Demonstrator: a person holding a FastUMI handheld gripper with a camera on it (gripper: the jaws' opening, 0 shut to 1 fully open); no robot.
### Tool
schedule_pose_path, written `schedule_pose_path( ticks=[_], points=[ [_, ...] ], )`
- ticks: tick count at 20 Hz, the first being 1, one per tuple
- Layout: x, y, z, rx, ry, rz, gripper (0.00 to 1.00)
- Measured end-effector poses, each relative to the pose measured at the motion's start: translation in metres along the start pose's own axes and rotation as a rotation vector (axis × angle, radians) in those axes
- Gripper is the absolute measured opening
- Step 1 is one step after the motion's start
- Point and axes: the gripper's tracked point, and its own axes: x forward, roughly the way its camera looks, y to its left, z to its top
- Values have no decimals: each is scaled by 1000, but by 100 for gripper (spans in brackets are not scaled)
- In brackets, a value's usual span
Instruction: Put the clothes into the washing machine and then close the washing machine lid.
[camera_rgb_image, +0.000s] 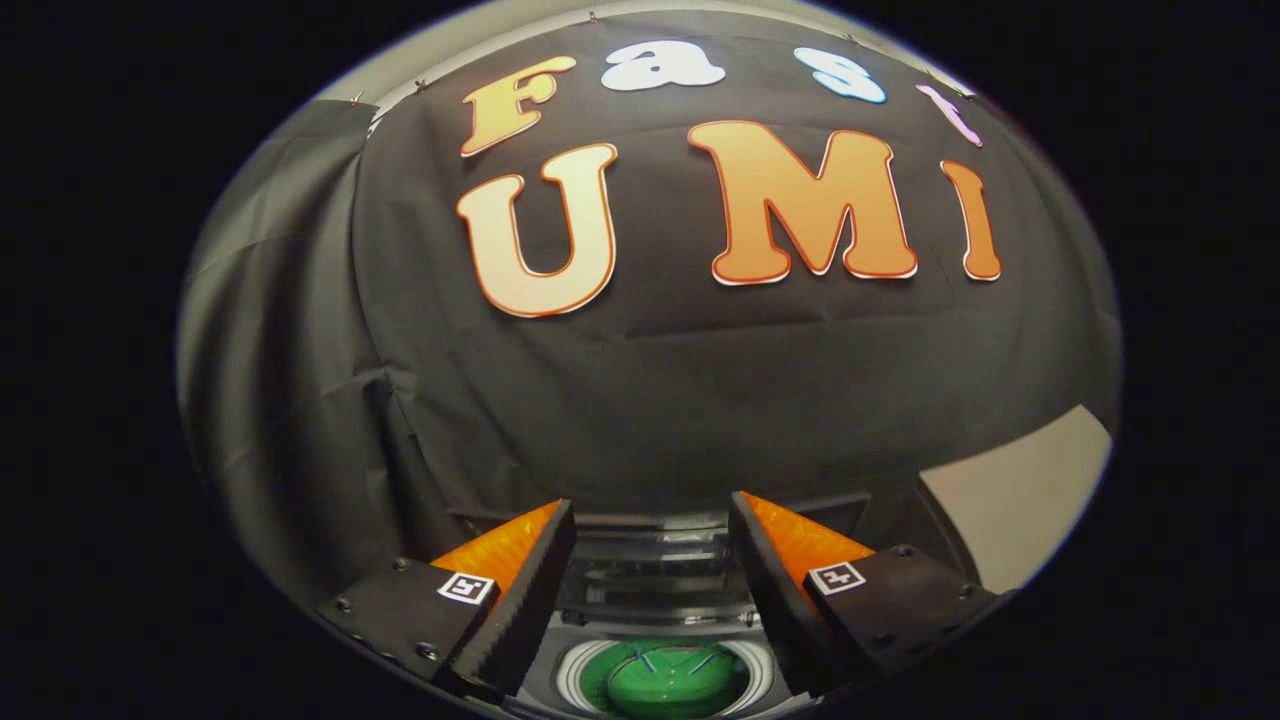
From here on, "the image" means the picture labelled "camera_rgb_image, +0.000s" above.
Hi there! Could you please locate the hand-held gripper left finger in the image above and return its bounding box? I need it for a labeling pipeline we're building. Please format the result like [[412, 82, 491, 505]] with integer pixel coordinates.
[[316, 498, 579, 703]]

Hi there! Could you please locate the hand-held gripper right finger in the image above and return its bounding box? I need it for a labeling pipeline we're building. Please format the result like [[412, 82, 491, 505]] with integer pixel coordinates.
[[728, 490, 1004, 699]]

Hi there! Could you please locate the small grey washing machine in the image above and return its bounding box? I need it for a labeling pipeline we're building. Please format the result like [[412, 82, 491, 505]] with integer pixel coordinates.
[[505, 600, 811, 720]]

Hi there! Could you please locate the black backdrop cloth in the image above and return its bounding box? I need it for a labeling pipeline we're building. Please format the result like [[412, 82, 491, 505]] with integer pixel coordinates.
[[178, 10, 1123, 611]]

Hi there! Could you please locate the row of black cloth clips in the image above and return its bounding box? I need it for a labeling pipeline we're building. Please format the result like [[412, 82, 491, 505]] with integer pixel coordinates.
[[350, 10, 976, 106]]

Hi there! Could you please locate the green polo shirt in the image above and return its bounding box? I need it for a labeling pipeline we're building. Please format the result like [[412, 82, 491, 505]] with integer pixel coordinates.
[[580, 640, 751, 719]]

